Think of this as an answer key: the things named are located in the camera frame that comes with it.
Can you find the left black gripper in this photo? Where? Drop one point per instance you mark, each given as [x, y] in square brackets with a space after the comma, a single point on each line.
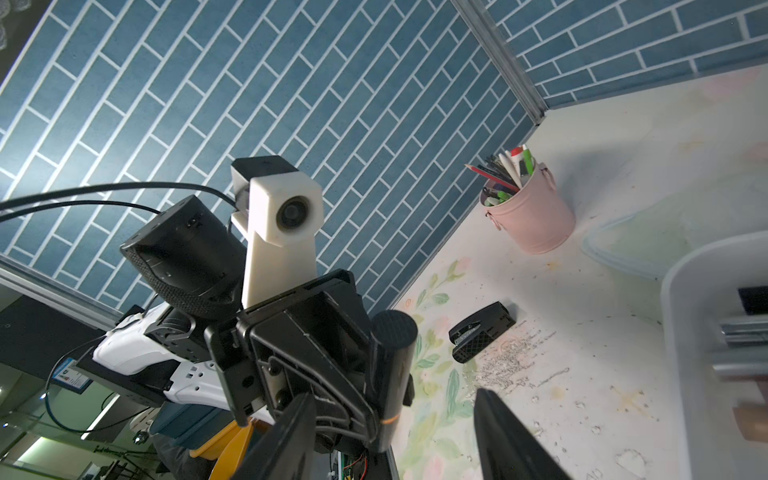
[312, 339]

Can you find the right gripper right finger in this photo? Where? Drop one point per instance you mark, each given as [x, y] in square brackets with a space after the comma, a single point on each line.
[507, 450]

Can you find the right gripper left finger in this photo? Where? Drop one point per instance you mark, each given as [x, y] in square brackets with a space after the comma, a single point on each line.
[286, 451]

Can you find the black gold lipstick tube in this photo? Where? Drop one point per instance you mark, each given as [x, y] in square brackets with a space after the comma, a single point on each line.
[393, 337]

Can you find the white plastic storage box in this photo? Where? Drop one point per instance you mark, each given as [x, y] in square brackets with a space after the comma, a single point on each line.
[698, 295]

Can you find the brown beige lipstick tube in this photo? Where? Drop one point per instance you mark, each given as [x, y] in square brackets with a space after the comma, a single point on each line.
[752, 422]

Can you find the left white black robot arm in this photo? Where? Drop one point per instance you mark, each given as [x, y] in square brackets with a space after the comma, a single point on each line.
[197, 267]

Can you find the black stapler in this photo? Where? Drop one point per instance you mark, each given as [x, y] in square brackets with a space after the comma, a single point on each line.
[477, 331]

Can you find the pink pen holder bucket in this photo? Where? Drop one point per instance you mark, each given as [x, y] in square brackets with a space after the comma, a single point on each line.
[536, 218]

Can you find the pens in bucket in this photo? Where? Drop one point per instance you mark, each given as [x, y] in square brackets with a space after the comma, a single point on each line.
[505, 174]

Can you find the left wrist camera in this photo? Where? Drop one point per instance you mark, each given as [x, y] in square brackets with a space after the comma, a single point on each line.
[279, 211]

